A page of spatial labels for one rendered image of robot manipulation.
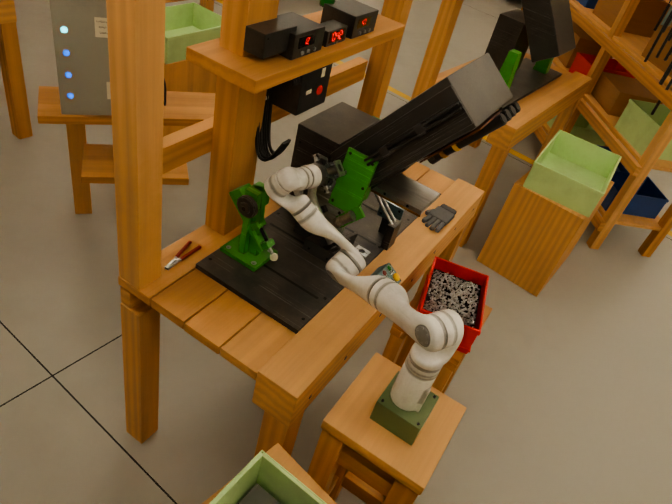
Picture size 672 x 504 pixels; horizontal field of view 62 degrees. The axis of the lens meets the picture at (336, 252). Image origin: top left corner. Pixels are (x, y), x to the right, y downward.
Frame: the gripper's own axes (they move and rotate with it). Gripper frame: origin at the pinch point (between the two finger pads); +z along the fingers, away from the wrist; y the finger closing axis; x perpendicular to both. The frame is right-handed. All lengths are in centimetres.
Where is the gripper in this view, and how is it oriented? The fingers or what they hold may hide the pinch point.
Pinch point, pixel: (332, 170)
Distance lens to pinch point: 190.1
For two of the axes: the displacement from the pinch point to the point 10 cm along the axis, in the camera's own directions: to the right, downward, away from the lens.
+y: -3.3, -9.4, -0.8
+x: -8.2, 2.5, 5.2
